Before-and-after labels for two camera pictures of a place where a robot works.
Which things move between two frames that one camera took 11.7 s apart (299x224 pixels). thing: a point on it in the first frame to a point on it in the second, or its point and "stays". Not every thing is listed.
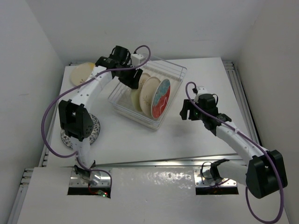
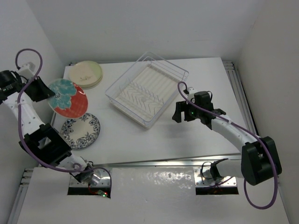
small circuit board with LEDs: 104,194 stays
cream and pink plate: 80,73 stays
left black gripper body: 128,77 to 24,84
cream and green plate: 135,93 to 87,74
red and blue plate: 160,98 to 70,101
